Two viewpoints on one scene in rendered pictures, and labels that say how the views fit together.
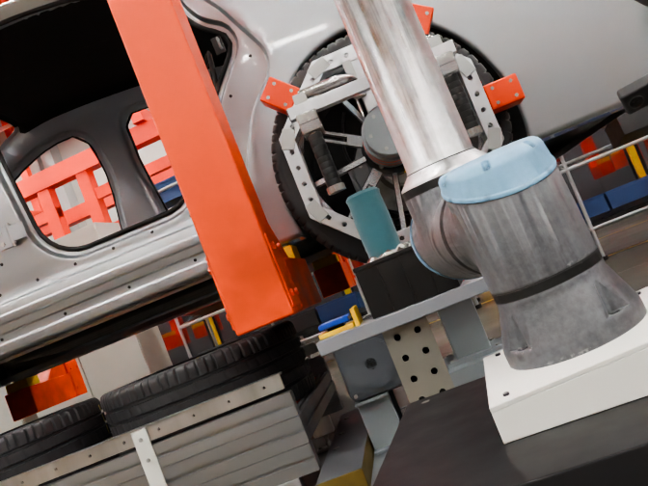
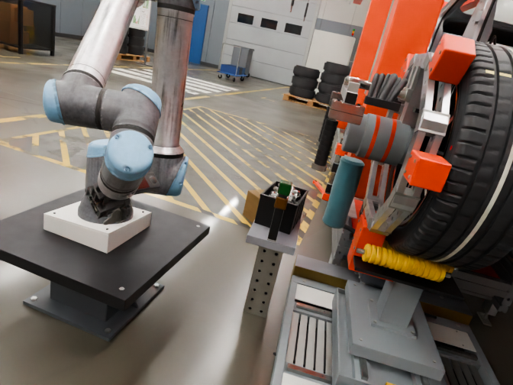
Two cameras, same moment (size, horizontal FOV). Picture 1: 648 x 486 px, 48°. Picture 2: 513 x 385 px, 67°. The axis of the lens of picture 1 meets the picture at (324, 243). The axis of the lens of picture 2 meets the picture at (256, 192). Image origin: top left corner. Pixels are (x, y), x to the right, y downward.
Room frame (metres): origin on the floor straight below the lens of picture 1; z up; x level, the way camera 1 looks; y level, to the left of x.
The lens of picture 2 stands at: (1.55, -1.50, 1.03)
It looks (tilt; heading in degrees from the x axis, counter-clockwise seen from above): 20 degrees down; 92
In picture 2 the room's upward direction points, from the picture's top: 13 degrees clockwise
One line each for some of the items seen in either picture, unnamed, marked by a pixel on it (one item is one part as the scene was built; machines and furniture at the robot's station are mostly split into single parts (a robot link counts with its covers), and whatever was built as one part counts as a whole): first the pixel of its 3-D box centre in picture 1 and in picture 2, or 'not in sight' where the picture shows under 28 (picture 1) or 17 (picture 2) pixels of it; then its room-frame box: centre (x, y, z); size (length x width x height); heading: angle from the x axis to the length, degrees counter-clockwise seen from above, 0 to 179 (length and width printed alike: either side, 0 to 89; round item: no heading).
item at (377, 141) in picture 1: (390, 136); (379, 138); (1.85, -0.26, 0.85); 0.21 x 0.14 x 0.14; 175
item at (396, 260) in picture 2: not in sight; (402, 262); (2.01, -0.39, 0.51); 0.29 x 0.06 x 0.06; 175
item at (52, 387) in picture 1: (38, 382); not in sight; (4.49, 1.94, 0.69); 0.52 x 0.17 x 0.35; 175
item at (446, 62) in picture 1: (444, 67); (346, 111); (1.71, -0.41, 0.93); 0.09 x 0.05 x 0.05; 175
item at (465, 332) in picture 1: (461, 323); (398, 297); (2.09, -0.28, 0.32); 0.40 x 0.30 x 0.28; 85
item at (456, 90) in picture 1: (461, 104); (325, 143); (1.68, -0.41, 0.83); 0.04 x 0.04 x 0.16
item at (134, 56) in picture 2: not in sight; (124, 37); (-3.23, 9.36, 0.55); 1.40 x 0.80 x 1.09; 76
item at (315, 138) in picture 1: (325, 161); (327, 125); (1.70, -0.07, 0.83); 0.04 x 0.04 x 0.16
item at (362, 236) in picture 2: not in sight; (376, 247); (1.96, -0.26, 0.48); 0.16 x 0.12 x 0.17; 175
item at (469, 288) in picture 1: (413, 310); (278, 221); (1.62, -0.13, 0.44); 0.43 x 0.17 x 0.03; 85
